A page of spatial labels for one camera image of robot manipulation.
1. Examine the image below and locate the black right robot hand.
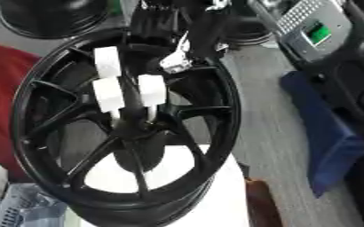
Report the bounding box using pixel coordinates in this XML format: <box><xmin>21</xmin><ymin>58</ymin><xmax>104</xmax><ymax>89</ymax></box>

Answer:
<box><xmin>129</xmin><ymin>0</ymin><xmax>232</xmax><ymax>74</ymax></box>

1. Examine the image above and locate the small black round wheel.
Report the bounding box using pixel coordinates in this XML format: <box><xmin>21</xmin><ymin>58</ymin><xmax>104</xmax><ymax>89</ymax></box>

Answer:
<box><xmin>224</xmin><ymin>12</ymin><xmax>275</xmax><ymax>50</ymax></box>

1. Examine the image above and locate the black spoked wheel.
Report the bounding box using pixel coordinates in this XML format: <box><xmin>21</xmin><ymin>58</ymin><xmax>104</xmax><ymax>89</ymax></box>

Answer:
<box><xmin>9</xmin><ymin>27</ymin><xmax>244</xmax><ymax>227</ymax></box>

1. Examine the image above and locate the large black round wheel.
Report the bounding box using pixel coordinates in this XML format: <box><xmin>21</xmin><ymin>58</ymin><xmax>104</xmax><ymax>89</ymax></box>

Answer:
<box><xmin>0</xmin><ymin>0</ymin><xmax>115</xmax><ymax>40</ymax></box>

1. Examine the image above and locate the blue box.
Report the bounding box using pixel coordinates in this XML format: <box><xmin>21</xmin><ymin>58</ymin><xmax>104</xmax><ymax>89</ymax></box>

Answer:
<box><xmin>278</xmin><ymin>70</ymin><xmax>364</xmax><ymax>199</ymax></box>

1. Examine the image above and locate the brown wooden piece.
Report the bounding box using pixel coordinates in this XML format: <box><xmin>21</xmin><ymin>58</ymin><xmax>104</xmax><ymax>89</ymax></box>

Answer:
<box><xmin>244</xmin><ymin>177</ymin><xmax>287</xmax><ymax>227</ymax></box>

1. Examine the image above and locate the red cloth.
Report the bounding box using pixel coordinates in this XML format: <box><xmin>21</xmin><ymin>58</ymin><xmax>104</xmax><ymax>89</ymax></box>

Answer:
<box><xmin>0</xmin><ymin>40</ymin><xmax>43</xmax><ymax>180</ymax></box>

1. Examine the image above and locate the grey plastic basket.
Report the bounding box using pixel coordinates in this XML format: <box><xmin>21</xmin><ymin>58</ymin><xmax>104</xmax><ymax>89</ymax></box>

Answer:
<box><xmin>0</xmin><ymin>183</ymin><xmax>69</xmax><ymax>227</ymax></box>

